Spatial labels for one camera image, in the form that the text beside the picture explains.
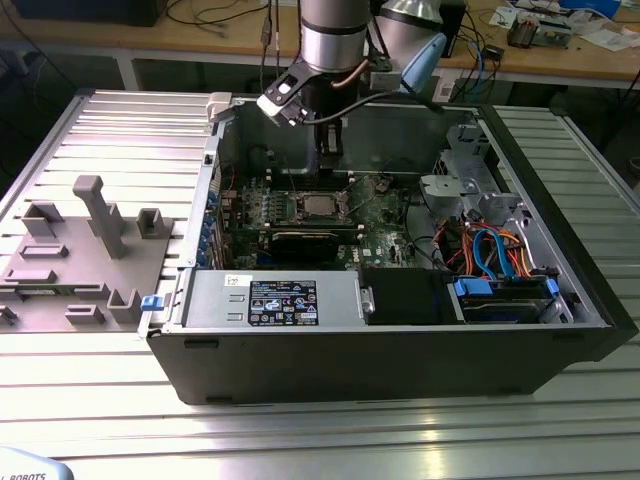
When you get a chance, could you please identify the green RAM stick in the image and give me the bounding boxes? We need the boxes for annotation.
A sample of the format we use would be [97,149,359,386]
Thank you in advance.
[268,224,364,244]

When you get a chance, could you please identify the blue cardboard box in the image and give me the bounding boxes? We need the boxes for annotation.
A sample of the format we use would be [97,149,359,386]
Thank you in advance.
[558,0,624,12]

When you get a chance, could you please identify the green motherboard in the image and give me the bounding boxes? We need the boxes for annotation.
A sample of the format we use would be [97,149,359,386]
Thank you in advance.
[219,172,439,275]

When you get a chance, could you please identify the blue data wire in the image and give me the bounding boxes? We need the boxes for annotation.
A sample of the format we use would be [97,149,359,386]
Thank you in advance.
[471,227,517,281]

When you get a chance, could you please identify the pale blue teach pendant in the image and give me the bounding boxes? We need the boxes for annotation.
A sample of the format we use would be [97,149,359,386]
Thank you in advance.
[0,446,76,480]

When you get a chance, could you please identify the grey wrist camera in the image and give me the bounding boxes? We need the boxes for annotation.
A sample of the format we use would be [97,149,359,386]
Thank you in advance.
[370,71,403,90]

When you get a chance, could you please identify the grey power supply unit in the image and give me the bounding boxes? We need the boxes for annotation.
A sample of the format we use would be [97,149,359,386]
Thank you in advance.
[180,271,367,332]

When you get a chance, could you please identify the black upright box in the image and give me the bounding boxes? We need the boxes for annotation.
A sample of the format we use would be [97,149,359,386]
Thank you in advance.
[442,0,467,60]

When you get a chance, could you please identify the grey parts rack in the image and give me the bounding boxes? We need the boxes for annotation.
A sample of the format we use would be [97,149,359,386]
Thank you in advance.
[0,174,175,335]

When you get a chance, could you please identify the grey metal drive cage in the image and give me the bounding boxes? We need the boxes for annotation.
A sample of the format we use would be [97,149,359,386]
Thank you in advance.
[417,122,532,227]

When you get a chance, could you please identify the black graphics card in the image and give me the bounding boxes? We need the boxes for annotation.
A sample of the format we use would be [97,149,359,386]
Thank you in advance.
[269,230,341,264]

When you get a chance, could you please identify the black equipment box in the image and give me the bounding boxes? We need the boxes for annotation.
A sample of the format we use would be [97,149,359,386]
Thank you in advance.
[12,0,162,27]

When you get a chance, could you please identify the wooden desk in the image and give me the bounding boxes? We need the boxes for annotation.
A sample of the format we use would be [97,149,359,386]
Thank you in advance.
[0,0,640,90]

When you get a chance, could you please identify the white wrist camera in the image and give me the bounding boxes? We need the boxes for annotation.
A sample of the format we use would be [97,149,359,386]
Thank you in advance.
[255,69,307,129]

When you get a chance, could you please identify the CPU socket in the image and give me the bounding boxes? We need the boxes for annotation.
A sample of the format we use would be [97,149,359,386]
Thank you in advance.
[292,189,354,224]

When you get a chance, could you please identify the grey plastic corner clamp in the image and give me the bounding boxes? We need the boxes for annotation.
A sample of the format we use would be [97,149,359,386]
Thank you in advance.
[205,92,235,124]

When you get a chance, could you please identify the metal socket cover frame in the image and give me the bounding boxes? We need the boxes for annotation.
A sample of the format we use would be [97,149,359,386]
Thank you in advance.
[337,175,380,217]

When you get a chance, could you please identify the black finned cooler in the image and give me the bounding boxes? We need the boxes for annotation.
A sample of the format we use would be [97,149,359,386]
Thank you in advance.
[507,13,540,50]

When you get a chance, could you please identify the orange wire bundle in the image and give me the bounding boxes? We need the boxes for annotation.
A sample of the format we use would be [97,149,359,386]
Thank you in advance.
[438,222,540,280]

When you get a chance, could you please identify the black PC case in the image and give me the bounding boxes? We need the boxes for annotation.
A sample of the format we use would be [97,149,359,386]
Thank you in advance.
[137,91,640,409]

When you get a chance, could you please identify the silver CPU chip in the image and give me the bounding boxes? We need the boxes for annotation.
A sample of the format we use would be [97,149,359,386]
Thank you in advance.
[303,195,335,217]

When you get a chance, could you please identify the grey metal device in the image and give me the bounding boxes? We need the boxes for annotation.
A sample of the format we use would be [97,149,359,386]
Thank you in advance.
[535,17,572,50]

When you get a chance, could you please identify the white paper sheets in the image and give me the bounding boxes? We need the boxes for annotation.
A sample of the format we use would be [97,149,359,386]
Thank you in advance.
[579,27,640,52]

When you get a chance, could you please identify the hard disk in blue carrier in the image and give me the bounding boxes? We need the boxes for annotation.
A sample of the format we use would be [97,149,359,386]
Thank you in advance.
[451,278,561,327]

